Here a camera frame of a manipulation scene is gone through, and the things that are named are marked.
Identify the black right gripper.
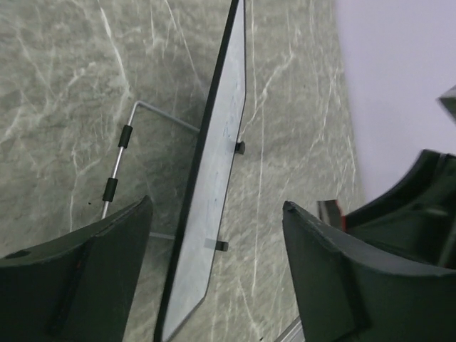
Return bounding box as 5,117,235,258
344,150,455,267

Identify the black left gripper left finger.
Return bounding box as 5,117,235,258
1,197,153,341

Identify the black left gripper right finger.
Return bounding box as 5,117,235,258
282,201,455,341

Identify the small white whiteboard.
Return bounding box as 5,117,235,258
153,1,246,341

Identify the red bone-shaped eraser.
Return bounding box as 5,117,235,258
317,199,346,232

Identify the aluminium mounting rail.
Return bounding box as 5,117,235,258
275,317,305,342

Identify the metal wire whiteboard stand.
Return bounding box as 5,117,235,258
100,100,245,252

